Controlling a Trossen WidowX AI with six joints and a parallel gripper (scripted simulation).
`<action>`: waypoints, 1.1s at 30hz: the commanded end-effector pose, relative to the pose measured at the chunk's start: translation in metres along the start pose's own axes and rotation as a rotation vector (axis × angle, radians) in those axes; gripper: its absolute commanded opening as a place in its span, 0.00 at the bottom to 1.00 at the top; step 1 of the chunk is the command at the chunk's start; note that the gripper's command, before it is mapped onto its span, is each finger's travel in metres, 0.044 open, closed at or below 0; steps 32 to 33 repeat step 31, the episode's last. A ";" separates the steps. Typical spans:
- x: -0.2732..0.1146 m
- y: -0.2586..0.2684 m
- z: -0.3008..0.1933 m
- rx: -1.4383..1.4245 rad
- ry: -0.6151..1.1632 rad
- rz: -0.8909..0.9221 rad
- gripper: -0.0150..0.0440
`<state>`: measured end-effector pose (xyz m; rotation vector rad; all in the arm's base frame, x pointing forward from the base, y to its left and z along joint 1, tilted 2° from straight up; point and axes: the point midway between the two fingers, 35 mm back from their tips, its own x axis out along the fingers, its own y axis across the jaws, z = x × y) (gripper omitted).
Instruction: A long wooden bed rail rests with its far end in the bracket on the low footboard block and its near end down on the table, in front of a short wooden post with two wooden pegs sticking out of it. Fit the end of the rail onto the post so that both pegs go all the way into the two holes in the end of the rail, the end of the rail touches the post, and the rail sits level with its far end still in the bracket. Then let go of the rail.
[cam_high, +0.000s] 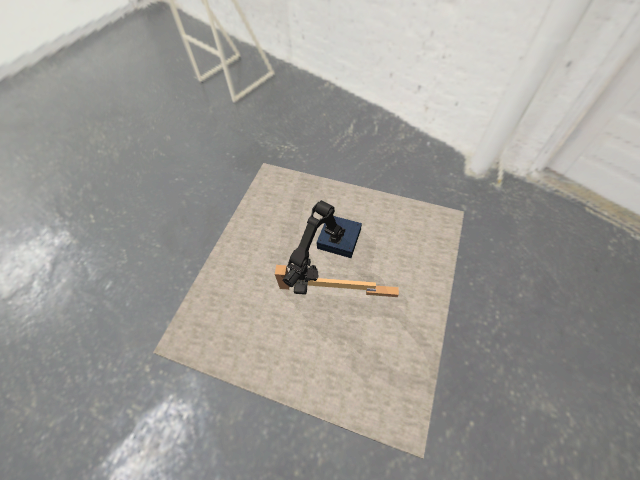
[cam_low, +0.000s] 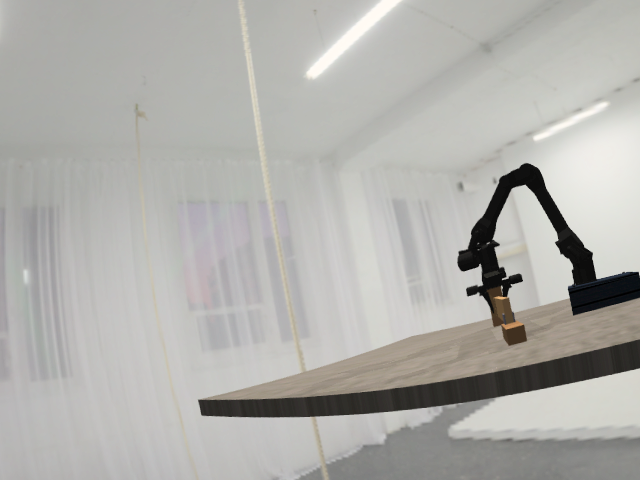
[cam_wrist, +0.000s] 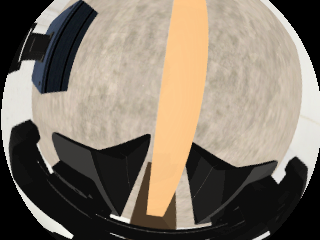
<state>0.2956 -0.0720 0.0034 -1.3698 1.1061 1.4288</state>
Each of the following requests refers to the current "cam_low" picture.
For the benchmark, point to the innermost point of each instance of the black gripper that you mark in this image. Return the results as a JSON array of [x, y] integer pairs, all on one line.
[[490, 267]]

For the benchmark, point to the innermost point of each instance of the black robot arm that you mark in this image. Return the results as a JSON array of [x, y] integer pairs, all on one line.
[[483, 231]]

